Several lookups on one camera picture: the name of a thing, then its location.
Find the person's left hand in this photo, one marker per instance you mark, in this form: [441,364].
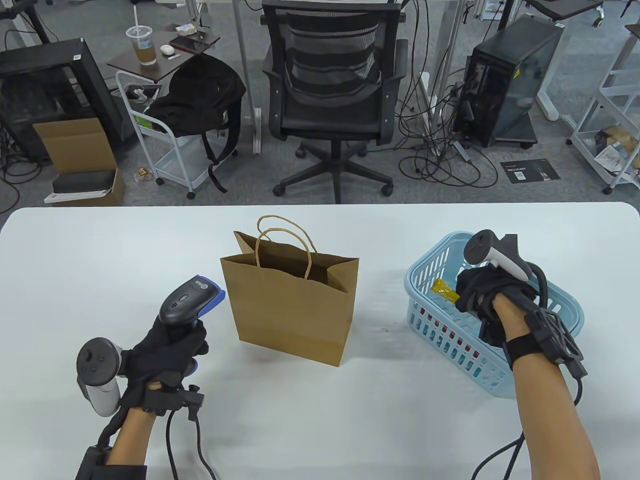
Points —
[160,360]

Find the person's right hand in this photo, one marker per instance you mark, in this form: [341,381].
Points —
[480,290]

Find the yellow instant coffee powder package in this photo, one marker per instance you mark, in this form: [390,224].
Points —
[442,289]

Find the black grey controller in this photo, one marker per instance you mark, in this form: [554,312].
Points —
[97,360]
[477,247]

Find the red instant coffee powder package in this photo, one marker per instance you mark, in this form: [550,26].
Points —
[444,330]

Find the black barcode scanner blue trim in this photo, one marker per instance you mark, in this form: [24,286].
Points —
[187,300]

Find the brown paper bag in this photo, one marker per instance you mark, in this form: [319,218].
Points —
[285,315]

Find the person's left forearm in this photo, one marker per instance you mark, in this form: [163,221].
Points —
[130,435]

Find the person's right forearm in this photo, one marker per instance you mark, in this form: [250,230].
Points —
[550,425]

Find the light blue plastic basket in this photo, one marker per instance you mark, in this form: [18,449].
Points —
[410,290]

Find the black leaflet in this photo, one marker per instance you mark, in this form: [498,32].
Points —
[530,171]

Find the small yellow wrapper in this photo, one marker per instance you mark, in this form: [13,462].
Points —
[143,174]

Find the white rolling cart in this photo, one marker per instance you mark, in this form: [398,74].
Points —
[180,165]

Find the white desk leg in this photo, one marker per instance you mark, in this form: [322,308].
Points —
[445,50]
[547,95]
[245,60]

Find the brown paper packet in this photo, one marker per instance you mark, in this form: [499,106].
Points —
[620,135]

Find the black mesh office chair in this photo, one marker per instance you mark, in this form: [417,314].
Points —
[330,115]

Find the open cardboard box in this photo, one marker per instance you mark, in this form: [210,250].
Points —
[75,145]

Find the black computer tower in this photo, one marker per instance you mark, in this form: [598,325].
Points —
[520,50]

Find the black backpack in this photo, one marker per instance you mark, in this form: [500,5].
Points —
[200,95]

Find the brown side table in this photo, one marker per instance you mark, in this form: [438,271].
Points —
[167,67]

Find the plastic cup with straw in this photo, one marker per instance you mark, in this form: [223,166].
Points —
[145,50]

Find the small snack packet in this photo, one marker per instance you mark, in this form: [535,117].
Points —
[186,29]

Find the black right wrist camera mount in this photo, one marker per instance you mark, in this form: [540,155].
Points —
[555,335]

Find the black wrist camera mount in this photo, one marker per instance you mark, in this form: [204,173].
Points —
[92,462]
[555,335]

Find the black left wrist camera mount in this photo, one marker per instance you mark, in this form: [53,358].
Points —
[92,462]

